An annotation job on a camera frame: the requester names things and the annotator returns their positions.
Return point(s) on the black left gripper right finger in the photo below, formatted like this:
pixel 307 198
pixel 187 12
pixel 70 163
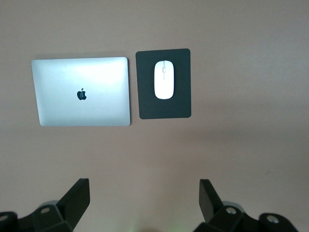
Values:
pixel 211 205

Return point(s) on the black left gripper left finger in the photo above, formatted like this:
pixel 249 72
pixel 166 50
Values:
pixel 72 205

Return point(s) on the white computer mouse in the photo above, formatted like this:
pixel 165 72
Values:
pixel 164 82

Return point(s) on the black mouse pad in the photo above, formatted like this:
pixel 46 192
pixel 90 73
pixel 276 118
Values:
pixel 144 96

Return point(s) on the silver laptop with apple logo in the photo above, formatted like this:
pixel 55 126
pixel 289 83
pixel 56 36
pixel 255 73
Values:
pixel 72 79

